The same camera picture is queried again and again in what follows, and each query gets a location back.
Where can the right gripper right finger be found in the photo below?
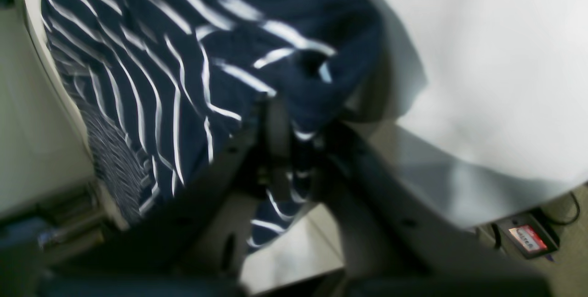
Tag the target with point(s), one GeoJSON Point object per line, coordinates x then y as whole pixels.
{"type": "Point", "coordinates": [394, 246]}

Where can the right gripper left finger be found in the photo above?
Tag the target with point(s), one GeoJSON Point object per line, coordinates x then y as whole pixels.
{"type": "Point", "coordinates": [193, 246]}

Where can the navy white striped t-shirt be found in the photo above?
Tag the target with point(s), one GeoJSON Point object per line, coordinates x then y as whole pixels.
{"type": "Point", "coordinates": [162, 85]}

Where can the black device red label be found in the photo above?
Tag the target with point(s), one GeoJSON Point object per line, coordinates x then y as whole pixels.
{"type": "Point", "coordinates": [531, 233]}

